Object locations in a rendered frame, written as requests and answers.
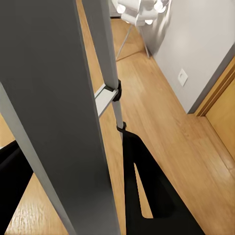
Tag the camera tripod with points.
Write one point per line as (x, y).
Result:
(48, 102)

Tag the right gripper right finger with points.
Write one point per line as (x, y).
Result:
(170, 214)

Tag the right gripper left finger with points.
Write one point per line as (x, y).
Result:
(15, 174)

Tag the wall socket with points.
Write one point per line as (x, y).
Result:
(182, 77)

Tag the door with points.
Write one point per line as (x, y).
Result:
(219, 107)

